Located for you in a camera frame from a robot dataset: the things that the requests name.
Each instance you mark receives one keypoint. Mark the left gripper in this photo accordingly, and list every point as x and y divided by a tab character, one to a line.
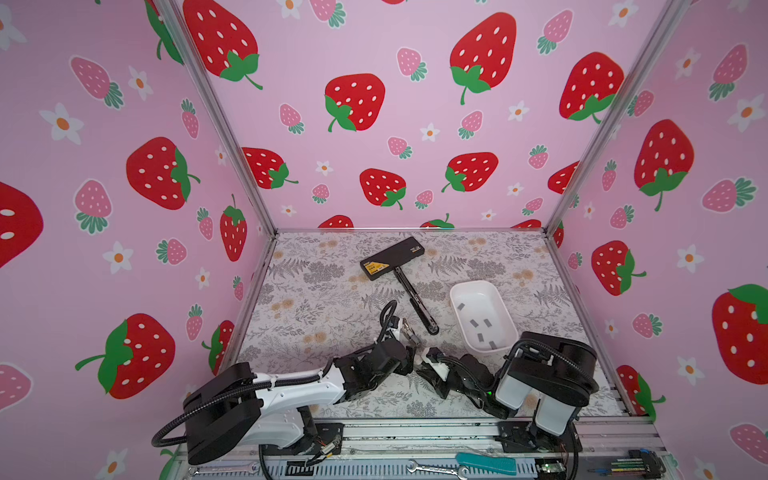
407	363

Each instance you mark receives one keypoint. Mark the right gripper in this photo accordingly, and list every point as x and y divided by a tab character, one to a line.
430	375

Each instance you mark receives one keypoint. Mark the black stapler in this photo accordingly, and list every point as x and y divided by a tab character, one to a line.
392	260

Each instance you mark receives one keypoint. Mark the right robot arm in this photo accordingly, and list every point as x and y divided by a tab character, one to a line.
537	393

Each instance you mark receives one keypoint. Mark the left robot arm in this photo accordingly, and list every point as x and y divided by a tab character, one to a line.
239	402

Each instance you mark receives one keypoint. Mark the white plastic tray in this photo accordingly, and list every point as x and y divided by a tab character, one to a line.
483	303

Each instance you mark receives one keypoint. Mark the silver wrench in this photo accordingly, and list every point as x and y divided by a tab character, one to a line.
460	472
248	469

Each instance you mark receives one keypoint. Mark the green circuit board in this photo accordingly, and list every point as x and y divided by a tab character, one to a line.
548	469

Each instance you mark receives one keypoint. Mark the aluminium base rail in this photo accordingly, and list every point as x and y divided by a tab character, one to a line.
381	448

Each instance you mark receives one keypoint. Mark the teal handled tool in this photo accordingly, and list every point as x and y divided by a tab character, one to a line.
500	465

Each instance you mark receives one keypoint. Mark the black connector with coloured wires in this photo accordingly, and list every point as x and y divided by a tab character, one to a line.
641	463

